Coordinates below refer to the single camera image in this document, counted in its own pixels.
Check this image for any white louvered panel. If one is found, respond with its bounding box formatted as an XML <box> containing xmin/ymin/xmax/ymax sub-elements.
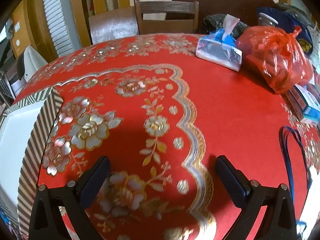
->
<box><xmin>41</xmin><ymin>0</ymin><xmax>75</xmax><ymax>58</ymax></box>

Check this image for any blue tissue pack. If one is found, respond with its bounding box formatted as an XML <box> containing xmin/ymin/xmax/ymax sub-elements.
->
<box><xmin>196</xmin><ymin>14</ymin><xmax>243</xmax><ymax>72</ymax></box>

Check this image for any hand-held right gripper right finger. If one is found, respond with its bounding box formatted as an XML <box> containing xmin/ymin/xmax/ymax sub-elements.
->
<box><xmin>215</xmin><ymin>155</ymin><xmax>298</xmax><ymax>240</ymax></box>

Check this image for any dark blue cap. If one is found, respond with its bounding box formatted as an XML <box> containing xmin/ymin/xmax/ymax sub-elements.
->
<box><xmin>256</xmin><ymin>6</ymin><xmax>314</xmax><ymax>55</ymax></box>

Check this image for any white chair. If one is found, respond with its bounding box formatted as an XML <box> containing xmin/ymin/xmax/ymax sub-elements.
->
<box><xmin>16</xmin><ymin>46</ymin><xmax>48</xmax><ymax>98</ymax></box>

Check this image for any black plastic bag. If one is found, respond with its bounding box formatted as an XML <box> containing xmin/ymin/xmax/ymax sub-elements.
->
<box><xmin>201</xmin><ymin>15</ymin><xmax>250</xmax><ymax>37</ymax></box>

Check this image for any blue white carton box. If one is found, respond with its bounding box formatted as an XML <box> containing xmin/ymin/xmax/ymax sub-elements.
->
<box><xmin>285</xmin><ymin>84</ymin><xmax>320</xmax><ymax>124</ymax></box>

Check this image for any glossy solid-back wooden chair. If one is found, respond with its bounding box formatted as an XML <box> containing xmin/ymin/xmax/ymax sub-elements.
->
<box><xmin>89</xmin><ymin>6</ymin><xmax>139</xmax><ymax>45</ymax></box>

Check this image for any striped jewelry box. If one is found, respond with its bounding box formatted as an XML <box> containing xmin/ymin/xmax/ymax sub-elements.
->
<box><xmin>0</xmin><ymin>86</ymin><xmax>64</xmax><ymax>235</ymax></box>

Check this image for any dark cloth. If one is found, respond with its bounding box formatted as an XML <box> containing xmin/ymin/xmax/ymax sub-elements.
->
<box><xmin>16</xmin><ymin>60</ymin><xmax>25</xmax><ymax>80</ymax></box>

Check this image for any red floral tablecloth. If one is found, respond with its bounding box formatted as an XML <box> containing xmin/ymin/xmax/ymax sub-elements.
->
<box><xmin>12</xmin><ymin>34</ymin><xmax>320</xmax><ymax>240</ymax></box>

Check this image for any orange plastic bag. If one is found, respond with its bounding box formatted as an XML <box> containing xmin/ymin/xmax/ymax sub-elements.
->
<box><xmin>235</xmin><ymin>25</ymin><xmax>313</xmax><ymax>94</ymax></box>

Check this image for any slatted dark wooden chair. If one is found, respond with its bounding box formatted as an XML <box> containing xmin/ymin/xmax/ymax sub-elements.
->
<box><xmin>134</xmin><ymin>0</ymin><xmax>200</xmax><ymax>35</ymax></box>

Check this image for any blue strap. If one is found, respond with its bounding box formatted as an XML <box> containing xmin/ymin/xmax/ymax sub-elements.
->
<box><xmin>279</xmin><ymin>126</ymin><xmax>313</xmax><ymax>205</ymax></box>

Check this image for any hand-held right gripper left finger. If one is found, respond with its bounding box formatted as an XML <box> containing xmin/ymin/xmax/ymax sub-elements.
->
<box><xmin>29</xmin><ymin>155</ymin><xmax>111</xmax><ymax>240</ymax></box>

